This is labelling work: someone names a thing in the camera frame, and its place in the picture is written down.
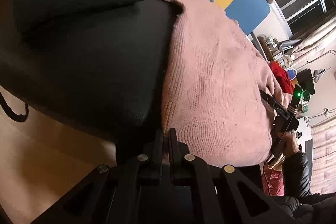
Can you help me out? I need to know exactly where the pink knit sweater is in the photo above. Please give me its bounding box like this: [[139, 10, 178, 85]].
[[161, 0, 290, 166]]

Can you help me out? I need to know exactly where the blue folding chair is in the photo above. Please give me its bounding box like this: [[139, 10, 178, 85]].
[[286, 68, 297, 81]]

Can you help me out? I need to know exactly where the person right hand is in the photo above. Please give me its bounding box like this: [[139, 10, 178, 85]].
[[282, 132, 301, 159]]

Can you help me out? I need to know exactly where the red knit sweater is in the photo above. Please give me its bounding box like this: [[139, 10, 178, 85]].
[[269, 61, 293, 95]]

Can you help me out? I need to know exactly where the black monitor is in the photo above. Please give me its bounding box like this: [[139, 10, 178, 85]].
[[296, 68, 315, 95]]

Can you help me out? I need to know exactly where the wooden desk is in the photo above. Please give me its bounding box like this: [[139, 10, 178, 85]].
[[257, 36, 293, 70]]

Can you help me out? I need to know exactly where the pink quilt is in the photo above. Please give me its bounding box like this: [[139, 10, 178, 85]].
[[262, 165, 284, 196]]

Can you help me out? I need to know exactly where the black jacket sleeve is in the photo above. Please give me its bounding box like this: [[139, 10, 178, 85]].
[[271, 152, 336, 224]]

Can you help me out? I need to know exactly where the black bed cover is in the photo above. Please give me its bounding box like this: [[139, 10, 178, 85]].
[[1, 0, 182, 134]]

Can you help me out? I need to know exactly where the right wall curtain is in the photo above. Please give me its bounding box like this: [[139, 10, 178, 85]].
[[311, 121, 335, 194]]

